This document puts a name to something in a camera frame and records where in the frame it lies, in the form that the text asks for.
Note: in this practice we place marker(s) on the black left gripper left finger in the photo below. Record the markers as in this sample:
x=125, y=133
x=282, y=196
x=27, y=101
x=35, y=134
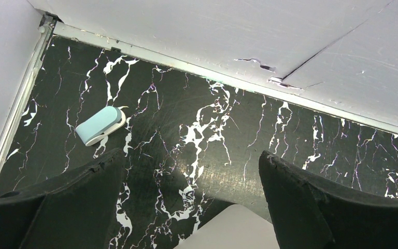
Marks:
x=72, y=210

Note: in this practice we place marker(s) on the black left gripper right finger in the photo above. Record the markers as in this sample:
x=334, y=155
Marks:
x=310, y=211

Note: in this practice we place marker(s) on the light blue white clip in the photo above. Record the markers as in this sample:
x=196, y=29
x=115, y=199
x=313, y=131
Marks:
x=100, y=125

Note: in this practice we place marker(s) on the white drawer organizer frame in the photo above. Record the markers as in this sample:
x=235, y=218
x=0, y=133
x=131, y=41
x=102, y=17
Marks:
x=234, y=227

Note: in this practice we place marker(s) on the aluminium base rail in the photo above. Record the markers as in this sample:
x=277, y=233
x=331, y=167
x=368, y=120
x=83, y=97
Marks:
x=25, y=88

